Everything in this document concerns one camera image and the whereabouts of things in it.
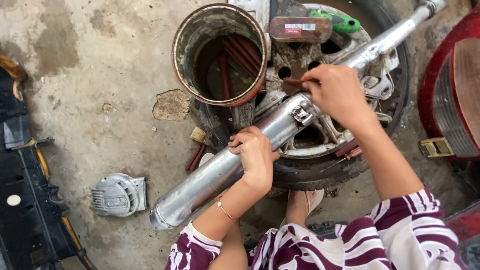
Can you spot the person's right hand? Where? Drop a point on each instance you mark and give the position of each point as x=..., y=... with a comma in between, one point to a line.
x=337, y=93

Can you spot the person's left hand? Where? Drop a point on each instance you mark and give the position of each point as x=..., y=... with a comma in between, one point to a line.
x=257, y=161

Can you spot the person's right fingers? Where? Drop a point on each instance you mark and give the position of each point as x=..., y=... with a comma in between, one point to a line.
x=315, y=77

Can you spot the chrome motorcycle exhaust pipe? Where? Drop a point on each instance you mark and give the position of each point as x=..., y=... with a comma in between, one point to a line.
x=210, y=183

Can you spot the brown wooden block brush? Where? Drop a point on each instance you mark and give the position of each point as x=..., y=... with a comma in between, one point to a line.
x=300, y=30

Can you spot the dark red flat piece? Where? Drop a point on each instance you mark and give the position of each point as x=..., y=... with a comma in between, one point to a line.
x=345, y=149

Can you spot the dirty wheel with black tire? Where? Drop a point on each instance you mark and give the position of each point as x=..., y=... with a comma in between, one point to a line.
x=318, y=168

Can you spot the rusty metal bucket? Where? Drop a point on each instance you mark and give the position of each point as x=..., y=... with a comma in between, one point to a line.
x=187, y=56

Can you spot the person's foot in white sandal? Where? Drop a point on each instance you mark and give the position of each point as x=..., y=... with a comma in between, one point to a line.
x=300, y=206

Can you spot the pale bristle paint brush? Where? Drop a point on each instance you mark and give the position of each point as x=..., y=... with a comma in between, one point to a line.
x=198, y=135

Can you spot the red motorcycle body part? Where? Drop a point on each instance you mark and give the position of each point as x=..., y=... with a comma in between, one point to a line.
x=450, y=93

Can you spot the white plastic piece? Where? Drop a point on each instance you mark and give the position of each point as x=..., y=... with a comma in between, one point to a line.
x=205, y=159

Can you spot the yellow metal buckle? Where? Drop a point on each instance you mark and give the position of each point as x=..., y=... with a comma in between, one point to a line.
x=437, y=147

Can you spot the red stick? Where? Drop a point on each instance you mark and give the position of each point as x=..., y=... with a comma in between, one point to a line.
x=192, y=159
x=198, y=157

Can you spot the maroon white striped garment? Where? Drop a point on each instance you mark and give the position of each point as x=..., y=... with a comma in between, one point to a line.
x=393, y=240

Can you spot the red and black vehicle part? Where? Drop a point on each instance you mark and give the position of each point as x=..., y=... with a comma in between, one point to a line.
x=467, y=232

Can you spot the grey metal engine cover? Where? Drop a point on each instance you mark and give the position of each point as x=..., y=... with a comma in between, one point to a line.
x=116, y=195

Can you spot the black motorcycle body panel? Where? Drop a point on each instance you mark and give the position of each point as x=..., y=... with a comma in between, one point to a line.
x=26, y=195

